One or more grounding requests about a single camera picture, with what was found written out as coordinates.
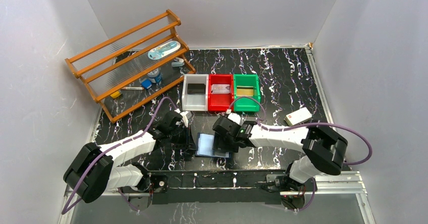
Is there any blue card holder wallet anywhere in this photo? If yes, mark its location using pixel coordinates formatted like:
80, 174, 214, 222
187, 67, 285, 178
195, 133, 231, 158

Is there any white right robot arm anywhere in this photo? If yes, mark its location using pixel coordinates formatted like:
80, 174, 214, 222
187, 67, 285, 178
212, 114, 348, 192

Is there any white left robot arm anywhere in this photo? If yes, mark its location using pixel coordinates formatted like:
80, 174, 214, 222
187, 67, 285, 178
63, 110, 191, 203

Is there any gold credit card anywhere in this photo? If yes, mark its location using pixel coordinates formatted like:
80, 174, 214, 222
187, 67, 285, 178
235, 86, 255, 97

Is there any white VIP card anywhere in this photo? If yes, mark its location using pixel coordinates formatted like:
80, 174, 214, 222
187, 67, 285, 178
211, 84, 231, 94

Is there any red plastic bin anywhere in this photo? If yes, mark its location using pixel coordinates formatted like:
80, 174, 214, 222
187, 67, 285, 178
207, 74, 234, 112

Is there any green plastic bin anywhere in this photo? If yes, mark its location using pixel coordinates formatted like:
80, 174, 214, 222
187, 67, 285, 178
233, 74, 261, 113

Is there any white plastic bin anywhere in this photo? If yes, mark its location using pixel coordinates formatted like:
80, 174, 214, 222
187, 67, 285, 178
182, 74, 208, 111

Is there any small blue box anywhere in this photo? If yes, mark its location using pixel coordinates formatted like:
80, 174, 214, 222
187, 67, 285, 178
140, 79, 152, 90

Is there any white marker pen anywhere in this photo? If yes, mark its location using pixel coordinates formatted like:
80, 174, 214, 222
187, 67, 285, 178
121, 86, 145, 90

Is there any yellow small block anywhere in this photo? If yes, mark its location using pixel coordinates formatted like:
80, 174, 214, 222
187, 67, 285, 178
110, 90, 122, 99

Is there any pale green tape dispenser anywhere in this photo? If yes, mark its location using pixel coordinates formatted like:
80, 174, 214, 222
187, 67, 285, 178
171, 57, 185, 68

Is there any orange wooden shelf rack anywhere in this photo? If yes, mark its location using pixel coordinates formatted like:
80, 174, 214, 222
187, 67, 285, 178
65, 9, 196, 123

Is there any white box with red logo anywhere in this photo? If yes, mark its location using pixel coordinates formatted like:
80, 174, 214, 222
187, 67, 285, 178
284, 107, 312, 127

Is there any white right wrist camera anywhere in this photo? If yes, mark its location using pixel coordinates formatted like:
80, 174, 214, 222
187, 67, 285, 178
227, 113, 241, 125

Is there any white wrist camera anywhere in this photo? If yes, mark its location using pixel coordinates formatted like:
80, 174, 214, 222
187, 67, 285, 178
227, 113, 241, 125
175, 109, 192, 128

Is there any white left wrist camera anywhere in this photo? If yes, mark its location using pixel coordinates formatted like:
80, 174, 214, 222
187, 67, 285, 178
175, 109, 192, 128

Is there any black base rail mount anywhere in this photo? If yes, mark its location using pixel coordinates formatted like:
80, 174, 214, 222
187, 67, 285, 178
120, 170, 318, 210

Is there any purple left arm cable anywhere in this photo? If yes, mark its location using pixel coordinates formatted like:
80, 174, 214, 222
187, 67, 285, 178
62, 96, 181, 215

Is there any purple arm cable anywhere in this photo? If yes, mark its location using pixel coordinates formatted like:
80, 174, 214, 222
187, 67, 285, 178
227, 96, 373, 166
62, 96, 181, 215

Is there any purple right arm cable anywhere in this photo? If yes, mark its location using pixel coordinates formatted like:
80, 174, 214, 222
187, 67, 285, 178
227, 96, 373, 166

